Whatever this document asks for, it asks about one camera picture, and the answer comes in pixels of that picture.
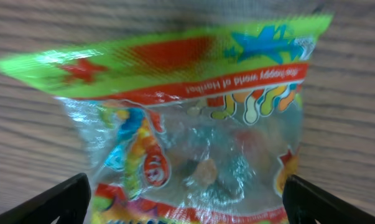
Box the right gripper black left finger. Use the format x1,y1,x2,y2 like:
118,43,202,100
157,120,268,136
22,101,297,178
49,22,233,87
0,173,91,224

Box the green Haribo gummy bag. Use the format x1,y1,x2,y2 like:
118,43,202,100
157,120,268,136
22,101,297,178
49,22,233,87
0,14,333,223

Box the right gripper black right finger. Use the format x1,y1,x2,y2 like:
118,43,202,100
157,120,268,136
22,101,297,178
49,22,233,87
282,175,375,224

